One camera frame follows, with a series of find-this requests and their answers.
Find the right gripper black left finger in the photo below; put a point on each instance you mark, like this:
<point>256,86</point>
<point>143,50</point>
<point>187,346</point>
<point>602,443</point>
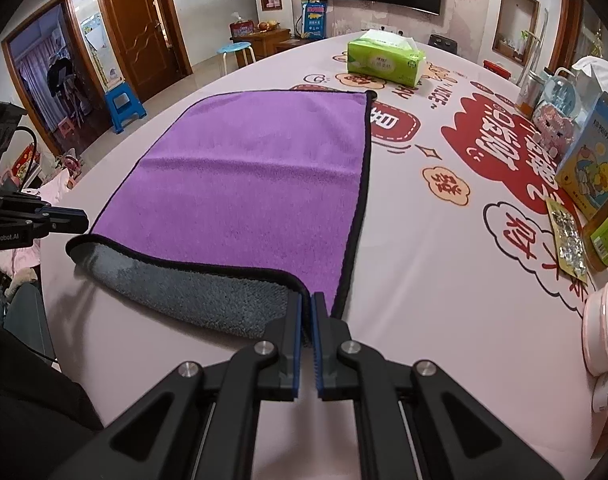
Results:
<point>199,422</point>

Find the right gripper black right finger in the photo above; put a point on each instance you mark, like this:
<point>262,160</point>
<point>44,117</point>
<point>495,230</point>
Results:
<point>414,421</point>

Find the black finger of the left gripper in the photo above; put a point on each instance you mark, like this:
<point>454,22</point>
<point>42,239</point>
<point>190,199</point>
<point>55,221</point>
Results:
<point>67,220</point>

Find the purple and grey towel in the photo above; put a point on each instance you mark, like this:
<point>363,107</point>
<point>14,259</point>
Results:
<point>246,198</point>

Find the pink cloth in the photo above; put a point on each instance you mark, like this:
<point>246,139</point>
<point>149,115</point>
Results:
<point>19,264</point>

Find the blue plastic step stool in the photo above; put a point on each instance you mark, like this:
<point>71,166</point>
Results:
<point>122,104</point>

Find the brown wooden door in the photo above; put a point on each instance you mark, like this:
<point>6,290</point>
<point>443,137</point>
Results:
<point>147,42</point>

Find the light blue round stool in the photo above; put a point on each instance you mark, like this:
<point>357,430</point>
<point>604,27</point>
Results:
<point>243,47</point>

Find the foil pill blister pack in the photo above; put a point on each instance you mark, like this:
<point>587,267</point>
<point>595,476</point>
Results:
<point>568,243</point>

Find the red tissue box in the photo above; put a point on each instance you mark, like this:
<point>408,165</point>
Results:
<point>240,27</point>

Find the brown wooden side cabinet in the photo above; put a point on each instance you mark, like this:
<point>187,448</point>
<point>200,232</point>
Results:
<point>263,44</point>

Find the fruit plate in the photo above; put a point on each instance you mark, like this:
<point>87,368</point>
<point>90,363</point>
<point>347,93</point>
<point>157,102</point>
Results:
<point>267,26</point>

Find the green labelled amber bottle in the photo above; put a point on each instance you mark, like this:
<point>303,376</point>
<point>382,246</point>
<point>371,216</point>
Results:
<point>595,237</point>

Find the blue standing poster board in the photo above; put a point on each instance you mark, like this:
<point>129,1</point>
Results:
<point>314,19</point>

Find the blue yellow cartoon box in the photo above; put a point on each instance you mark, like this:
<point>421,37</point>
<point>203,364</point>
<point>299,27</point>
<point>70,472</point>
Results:
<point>583,172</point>

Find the pink cartoon figure toy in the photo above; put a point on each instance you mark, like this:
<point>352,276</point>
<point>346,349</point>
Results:
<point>555,132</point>

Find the green tissue pack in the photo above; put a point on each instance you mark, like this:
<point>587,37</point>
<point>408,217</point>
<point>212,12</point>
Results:
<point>386,56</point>

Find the red basket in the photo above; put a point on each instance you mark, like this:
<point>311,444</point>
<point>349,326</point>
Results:
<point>497,69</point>

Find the clear glass jug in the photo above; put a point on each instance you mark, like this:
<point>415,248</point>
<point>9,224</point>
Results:
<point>560,92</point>

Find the black space heater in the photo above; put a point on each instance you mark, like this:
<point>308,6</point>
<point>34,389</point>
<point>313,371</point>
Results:
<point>443,43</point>

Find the white plastic bag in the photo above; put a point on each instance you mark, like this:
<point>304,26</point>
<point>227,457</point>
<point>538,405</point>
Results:
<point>591,79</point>

